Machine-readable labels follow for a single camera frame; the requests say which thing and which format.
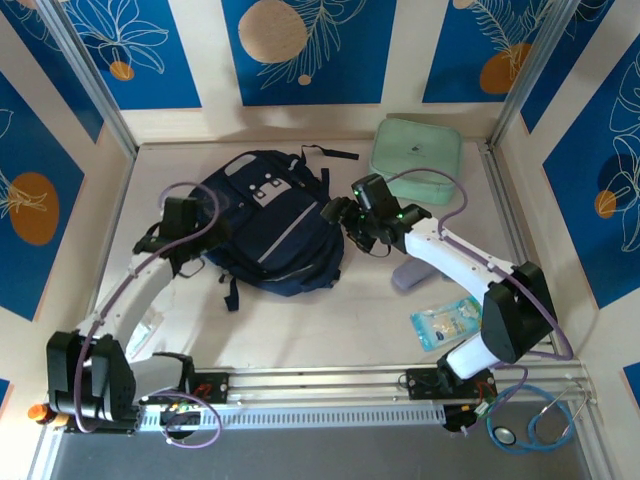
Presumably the lavender grey glasses case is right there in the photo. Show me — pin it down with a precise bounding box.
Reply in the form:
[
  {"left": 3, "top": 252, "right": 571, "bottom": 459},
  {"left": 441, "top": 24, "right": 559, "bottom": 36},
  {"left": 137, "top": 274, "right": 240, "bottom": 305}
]
[{"left": 391, "top": 259, "right": 435, "bottom": 291}]

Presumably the navy blue backpack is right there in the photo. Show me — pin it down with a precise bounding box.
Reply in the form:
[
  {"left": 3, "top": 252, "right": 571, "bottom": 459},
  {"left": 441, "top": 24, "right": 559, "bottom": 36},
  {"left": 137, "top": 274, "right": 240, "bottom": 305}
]
[{"left": 197, "top": 144, "right": 360, "bottom": 312}]

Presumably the clear plastic packet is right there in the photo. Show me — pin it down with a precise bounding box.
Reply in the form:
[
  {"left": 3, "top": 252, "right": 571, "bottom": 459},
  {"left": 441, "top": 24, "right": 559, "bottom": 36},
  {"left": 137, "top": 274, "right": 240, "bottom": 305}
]
[{"left": 124, "top": 309, "right": 166, "bottom": 361}]

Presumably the mint green zippered case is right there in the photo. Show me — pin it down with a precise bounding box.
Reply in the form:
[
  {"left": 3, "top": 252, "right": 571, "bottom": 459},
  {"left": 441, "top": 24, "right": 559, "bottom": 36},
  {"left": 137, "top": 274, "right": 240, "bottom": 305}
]
[{"left": 368, "top": 117, "right": 464, "bottom": 206}]

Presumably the light blue wet wipes packet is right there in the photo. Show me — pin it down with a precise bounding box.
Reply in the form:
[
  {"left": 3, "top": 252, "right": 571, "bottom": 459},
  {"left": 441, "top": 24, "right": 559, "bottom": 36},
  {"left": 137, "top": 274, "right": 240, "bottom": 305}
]
[{"left": 409, "top": 294, "right": 484, "bottom": 354}]

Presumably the black ribbed block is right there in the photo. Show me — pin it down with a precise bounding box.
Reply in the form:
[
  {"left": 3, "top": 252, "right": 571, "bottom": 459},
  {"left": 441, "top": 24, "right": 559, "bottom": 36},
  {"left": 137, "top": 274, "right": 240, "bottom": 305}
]
[{"left": 54, "top": 412, "right": 142, "bottom": 435}]

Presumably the orange emergency stop button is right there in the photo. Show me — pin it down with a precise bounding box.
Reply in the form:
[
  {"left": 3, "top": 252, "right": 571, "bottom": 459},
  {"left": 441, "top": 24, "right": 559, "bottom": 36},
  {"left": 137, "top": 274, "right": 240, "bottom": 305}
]
[{"left": 27, "top": 403, "right": 57, "bottom": 427}]

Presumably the blue stethoscope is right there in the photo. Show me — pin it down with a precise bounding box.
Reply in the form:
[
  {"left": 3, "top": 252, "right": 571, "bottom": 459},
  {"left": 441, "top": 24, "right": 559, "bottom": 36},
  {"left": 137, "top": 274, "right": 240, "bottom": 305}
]
[{"left": 485, "top": 383, "right": 591, "bottom": 455}]

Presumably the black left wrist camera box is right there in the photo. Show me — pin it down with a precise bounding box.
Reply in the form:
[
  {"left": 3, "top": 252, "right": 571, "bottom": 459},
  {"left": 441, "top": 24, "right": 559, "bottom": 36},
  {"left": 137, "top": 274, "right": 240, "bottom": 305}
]
[{"left": 159, "top": 196, "right": 202, "bottom": 236}]

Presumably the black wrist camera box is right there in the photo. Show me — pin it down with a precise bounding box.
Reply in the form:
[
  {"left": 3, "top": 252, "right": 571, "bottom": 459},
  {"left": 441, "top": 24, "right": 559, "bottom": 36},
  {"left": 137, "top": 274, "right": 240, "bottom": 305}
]
[
  {"left": 159, "top": 196, "right": 202, "bottom": 236},
  {"left": 352, "top": 174, "right": 401, "bottom": 224}
]

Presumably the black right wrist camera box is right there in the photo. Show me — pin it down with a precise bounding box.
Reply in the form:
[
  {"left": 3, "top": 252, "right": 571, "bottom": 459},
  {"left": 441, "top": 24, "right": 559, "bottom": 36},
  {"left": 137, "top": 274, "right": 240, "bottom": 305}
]
[{"left": 352, "top": 174, "right": 401, "bottom": 224}]

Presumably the aluminium side rail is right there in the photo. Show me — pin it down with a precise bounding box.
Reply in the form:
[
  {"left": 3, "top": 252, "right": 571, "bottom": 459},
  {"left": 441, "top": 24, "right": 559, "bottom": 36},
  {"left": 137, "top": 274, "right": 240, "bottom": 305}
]
[{"left": 479, "top": 144, "right": 561, "bottom": 359}]

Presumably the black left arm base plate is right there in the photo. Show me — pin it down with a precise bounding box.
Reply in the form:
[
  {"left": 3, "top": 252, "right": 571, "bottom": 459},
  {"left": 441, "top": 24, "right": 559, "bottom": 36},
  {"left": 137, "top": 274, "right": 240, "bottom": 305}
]
[{"left": 139, "top": 369, "right": 231, "bottom": 406}]

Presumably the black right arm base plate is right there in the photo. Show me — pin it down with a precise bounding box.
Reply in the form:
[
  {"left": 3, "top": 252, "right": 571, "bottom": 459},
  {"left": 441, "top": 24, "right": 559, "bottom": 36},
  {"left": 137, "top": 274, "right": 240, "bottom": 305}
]
[{"left": 405, "top": 367, "right": 499, "bottom": 401}]

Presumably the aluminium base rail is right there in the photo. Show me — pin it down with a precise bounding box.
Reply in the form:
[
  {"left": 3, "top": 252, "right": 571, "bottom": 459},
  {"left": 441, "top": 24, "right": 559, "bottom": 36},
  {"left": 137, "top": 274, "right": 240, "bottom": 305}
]
[{"left": 47, "top": 362, "right": 596, "bottom": 407}]

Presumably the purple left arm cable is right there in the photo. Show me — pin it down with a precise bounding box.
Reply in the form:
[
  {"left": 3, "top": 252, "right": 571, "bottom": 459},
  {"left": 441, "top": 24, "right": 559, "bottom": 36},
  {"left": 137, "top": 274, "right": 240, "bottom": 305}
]
[{"left": 73, "top": 180, "right": 224, "bottom": 449}]

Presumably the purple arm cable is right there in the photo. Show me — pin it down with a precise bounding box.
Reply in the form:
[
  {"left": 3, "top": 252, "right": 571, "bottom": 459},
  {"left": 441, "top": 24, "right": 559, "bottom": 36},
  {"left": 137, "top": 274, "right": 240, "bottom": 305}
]
[
  {"left": 382, "top": 167, "right": 575, "bottom": 436},
  {"left": 73, "top": 180, "right": 224, "bottom": 449}
]

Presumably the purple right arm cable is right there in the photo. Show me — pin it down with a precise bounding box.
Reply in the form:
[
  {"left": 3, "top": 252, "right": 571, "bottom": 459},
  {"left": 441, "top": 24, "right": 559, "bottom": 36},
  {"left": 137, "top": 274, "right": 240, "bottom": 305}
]
[{"left": 382, "top": 167, "right": 575, "bottom": 436}]

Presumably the grey slotted cable duct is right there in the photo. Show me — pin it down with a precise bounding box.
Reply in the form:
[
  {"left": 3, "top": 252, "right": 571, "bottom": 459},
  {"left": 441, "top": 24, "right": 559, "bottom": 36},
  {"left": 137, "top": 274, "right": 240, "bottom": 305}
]
[{"left": 139, "top": 404, "right": 446, "bottom": 429}]

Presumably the aluminium frame post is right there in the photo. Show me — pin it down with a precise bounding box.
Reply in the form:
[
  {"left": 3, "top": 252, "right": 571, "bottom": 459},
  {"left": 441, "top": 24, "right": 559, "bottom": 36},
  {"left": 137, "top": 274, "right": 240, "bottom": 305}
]
[
  {"left": 489, "top": 0, "right": 584, "bottom": 151},
  {"left": 37, "top": 0, "right": 139, "bottom": 159}
]

